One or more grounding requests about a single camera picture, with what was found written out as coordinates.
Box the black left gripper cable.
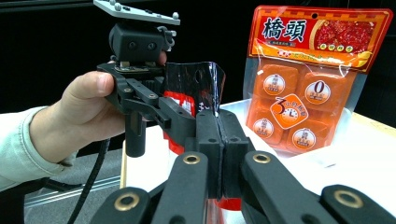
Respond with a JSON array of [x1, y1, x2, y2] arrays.
[[66, 138, 112, 224]]

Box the white paper sheet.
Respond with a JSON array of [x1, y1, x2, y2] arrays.
[[124, 124, 396, 217]]

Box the large orange seasoning packet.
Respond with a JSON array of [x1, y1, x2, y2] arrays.
[[242, 4, 395, 156]]

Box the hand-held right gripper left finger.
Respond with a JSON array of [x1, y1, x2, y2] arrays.
[[184, 109, 225, 200]]

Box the red and black snack packet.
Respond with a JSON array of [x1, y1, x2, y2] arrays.
[[162, 61, 243, 218]]

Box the aluminium rail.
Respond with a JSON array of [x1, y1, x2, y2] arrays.
[[23, 175, 123, 208]]

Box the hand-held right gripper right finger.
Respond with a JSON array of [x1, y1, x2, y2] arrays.
[[219, 108, 256, 200]]

